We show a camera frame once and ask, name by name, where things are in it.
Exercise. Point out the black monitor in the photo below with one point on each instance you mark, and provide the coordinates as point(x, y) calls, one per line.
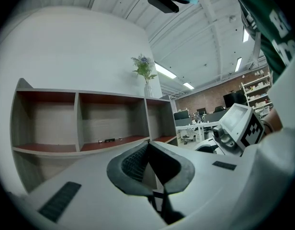
point(233, 99)
point(181, 115)

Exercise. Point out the green printed t-shirt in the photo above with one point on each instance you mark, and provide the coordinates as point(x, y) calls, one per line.
point(264, 20)

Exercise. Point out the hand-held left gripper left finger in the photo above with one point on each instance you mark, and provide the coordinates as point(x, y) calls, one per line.
point(94, 190)

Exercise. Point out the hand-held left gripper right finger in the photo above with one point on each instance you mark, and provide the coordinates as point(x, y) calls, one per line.
point(209, 188)

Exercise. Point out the white storage rack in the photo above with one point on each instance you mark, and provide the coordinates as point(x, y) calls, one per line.
point(257, 92)

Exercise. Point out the small black object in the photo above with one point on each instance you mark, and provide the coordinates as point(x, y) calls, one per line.
point(109, 140)

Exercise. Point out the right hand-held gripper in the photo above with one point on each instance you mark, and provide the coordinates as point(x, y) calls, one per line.
point(236, 121)

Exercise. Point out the grey wooden shelf unit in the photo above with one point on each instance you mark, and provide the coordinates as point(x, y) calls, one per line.
point(109, 118)

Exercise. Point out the ceiling light tube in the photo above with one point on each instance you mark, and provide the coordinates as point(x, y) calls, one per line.
point(164, 70)
point(238, 64)
point(188, 85)
point(245, 34)

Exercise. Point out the black head camera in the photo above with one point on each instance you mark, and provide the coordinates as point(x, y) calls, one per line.
point(163, 2)

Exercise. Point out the person's right forearm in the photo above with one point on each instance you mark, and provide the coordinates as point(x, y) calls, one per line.
point(275, 120)

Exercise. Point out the white ribbed vase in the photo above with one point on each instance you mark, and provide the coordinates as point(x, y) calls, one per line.
point(148, 91)

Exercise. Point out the white office desk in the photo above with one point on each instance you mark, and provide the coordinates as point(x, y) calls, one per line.
point(197, 126)

